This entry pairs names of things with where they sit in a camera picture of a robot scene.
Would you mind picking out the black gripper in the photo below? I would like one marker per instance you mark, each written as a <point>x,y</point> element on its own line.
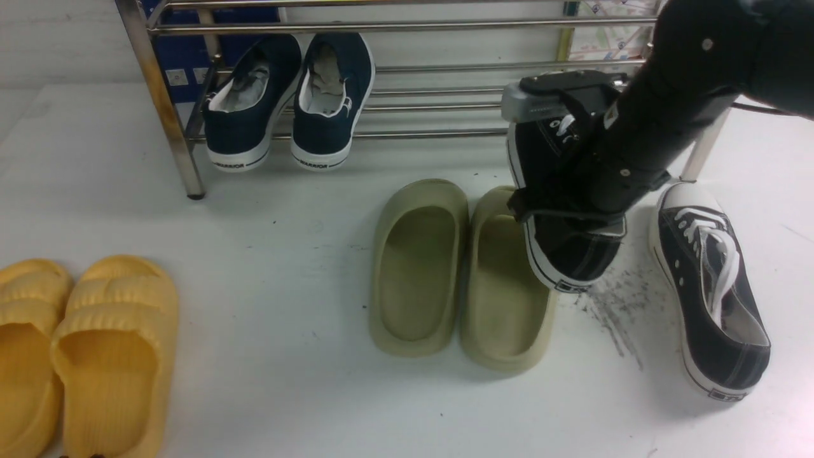
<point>620,157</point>

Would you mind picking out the black canvas sneaker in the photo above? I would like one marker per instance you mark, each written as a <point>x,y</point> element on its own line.
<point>724,343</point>
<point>568,255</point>

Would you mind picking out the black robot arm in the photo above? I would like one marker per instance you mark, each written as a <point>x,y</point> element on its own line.
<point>705,55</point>

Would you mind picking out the stainless steel shoe rack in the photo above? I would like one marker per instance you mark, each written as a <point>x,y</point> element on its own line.
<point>143,25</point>

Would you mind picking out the right olive green slipper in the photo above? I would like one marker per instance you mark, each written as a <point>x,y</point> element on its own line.
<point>508,313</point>

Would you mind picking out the olive green slipper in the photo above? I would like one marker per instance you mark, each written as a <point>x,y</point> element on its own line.
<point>419,245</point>
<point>508,313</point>

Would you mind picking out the left olive green slipper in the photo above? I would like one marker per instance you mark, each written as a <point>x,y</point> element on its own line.
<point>419,245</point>

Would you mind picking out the right navy canvas sneaker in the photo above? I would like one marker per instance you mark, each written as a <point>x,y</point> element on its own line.
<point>338,75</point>

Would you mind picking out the navy canvas sneaker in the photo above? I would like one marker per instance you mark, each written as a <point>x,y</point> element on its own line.
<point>239,115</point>
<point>338,75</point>

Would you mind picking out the left navy canvas sneaker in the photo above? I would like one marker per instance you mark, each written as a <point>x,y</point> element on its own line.
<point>239,115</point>

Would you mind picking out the blue cardboard box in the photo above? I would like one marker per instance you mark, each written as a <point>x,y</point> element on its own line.
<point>185,60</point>

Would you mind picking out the right yellow slipper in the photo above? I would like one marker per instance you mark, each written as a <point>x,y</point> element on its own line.
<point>115,351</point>

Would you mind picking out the yellow slipper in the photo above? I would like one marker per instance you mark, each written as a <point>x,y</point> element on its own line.
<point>115,351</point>
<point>34,293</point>

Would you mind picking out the left yellow slipper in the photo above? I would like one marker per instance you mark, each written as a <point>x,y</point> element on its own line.
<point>34,293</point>

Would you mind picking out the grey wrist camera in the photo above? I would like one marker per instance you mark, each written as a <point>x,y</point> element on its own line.
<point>581,93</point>

